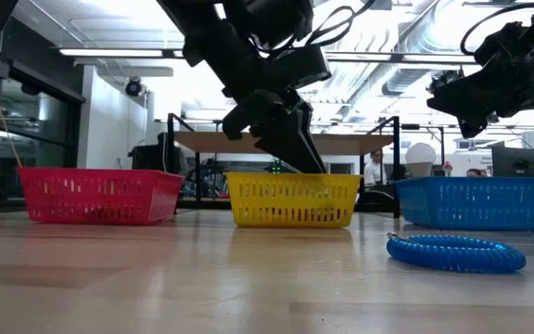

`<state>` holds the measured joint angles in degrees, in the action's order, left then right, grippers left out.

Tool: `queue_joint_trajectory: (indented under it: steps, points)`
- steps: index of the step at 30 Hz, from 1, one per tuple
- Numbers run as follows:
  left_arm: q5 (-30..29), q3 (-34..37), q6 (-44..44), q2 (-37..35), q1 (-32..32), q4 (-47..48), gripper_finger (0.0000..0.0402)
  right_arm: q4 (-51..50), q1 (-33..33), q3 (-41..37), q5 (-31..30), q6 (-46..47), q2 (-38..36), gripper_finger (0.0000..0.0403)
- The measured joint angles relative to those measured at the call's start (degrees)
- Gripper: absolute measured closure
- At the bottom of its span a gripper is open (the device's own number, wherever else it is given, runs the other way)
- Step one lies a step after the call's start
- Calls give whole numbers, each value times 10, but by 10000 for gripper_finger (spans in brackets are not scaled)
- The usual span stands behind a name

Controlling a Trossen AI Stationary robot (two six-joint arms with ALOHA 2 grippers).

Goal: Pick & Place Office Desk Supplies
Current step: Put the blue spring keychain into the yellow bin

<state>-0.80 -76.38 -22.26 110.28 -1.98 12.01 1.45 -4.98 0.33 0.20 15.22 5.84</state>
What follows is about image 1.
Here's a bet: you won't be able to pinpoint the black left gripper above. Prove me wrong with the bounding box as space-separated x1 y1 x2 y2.
184 27 327 173

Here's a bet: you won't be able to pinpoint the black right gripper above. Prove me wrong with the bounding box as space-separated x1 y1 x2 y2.
426 20 534 139

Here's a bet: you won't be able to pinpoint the blue coil wristband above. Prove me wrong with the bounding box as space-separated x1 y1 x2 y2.
386 231 527 275

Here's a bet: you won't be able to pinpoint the black device green lights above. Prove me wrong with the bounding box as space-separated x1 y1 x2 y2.
269 157 296 174

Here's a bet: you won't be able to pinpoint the wooden shelf riser black legs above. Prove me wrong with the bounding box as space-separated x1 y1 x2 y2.
167 112 401 219

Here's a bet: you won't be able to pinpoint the yellow plastic basket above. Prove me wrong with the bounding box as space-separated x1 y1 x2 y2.
223 172 364 229

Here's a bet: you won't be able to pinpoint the white light bulb lamp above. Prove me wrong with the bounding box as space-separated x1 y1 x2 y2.
404 142 438 179

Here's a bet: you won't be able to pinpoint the black computer monitor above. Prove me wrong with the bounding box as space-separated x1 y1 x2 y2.
491 146 534 179

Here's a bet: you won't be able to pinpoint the blue plastic basket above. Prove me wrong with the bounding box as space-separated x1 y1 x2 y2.
394 176 534 232

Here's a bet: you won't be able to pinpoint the black equipment box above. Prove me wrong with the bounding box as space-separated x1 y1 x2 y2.
129 143 161 172

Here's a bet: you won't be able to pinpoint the red plastic basket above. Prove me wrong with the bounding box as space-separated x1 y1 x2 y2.
18 166 185 227

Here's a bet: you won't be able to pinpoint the long ceiling light bar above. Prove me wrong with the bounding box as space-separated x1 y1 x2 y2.
57 47 477 65

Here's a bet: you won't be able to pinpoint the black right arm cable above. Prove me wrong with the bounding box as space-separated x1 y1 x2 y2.
460 0 534 57

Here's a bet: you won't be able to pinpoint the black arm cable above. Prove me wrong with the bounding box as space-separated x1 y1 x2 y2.
248 0 375 52
460 0 534 57

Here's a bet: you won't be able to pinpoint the silver ventilation duct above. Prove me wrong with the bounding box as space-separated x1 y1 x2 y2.
322 0 479 112

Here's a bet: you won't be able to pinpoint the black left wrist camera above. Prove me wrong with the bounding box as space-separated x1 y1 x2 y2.
266 45 333 90

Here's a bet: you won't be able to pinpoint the black metal table frame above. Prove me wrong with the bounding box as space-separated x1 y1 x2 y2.
173 197 231 211

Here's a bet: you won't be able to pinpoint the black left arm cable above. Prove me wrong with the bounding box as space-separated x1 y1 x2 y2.
248 0 375 52

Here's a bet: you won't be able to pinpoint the yellow extension cord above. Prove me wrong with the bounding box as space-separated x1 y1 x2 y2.
0 58 23 169

